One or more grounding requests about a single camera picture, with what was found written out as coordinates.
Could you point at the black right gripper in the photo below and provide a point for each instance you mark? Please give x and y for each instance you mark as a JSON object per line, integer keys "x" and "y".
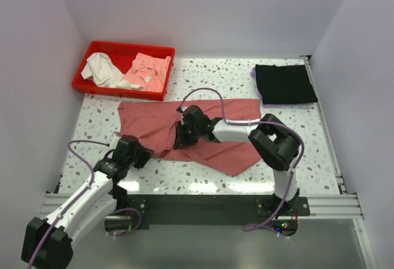
{"x": 181, "y": 141}

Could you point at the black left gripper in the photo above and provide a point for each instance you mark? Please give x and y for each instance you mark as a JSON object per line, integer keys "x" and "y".
{"x": 144, "y": 156}

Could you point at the dusty red t-shirt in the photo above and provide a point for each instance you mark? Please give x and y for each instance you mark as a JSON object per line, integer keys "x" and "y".
{"x": 153, "y": 123}

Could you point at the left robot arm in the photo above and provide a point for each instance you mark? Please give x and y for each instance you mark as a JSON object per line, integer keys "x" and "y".
{"x": 49, "y": 242}

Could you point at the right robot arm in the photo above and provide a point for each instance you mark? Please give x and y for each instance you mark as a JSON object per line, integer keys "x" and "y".
{"x": 280, "y": 147}

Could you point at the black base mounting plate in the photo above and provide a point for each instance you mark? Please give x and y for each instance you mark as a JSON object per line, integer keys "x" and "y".
{"x": 250, "y": 212}

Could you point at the light pink t-shirt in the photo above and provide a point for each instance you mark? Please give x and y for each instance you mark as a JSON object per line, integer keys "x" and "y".
{"x": 147, "y": 73}

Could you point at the lavender folded t-shirt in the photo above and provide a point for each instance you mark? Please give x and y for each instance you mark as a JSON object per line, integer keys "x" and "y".
{"x": 259, "y": 73}

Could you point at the white t-shirt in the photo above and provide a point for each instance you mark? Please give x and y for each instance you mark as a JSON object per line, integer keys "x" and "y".
{"x": 100, "y": 69}

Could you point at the red plastic bin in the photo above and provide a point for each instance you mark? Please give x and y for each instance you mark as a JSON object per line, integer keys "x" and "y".
{"x": 122, "y": 54}

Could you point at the black folded t-shirt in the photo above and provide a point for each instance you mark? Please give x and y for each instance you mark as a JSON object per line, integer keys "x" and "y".
{"x": 289, "y": 85}

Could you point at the aluminium frame rail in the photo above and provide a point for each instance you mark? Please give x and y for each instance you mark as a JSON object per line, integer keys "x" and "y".
{"x": 318, "y": 174}

